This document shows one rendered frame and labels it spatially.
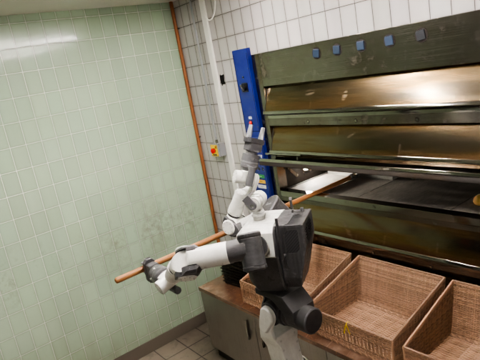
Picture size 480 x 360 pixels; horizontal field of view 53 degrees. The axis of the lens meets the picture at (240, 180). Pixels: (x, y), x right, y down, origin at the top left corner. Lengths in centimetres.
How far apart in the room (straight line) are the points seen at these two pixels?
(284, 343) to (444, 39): 153
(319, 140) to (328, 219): 51
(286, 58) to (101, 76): 135
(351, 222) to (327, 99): 74
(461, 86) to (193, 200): 234
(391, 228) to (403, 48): 97
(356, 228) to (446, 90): 99
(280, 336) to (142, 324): 189
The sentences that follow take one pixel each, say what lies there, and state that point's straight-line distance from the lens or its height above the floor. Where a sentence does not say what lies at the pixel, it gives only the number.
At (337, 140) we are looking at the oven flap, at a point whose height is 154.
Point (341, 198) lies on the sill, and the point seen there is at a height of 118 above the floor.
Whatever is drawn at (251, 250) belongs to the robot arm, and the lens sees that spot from 186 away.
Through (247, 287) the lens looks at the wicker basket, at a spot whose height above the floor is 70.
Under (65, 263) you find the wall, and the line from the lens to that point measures 361.
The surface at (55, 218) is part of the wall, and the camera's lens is 352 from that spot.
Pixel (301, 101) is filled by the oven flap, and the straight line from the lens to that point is 296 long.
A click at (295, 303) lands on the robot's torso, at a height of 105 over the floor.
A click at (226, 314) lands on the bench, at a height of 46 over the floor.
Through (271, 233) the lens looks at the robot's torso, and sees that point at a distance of 196.
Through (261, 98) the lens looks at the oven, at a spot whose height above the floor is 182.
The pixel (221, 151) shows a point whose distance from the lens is 366.
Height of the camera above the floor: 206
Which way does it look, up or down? 13 degrees down
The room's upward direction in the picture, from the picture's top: 10 degrees counter-clockwise
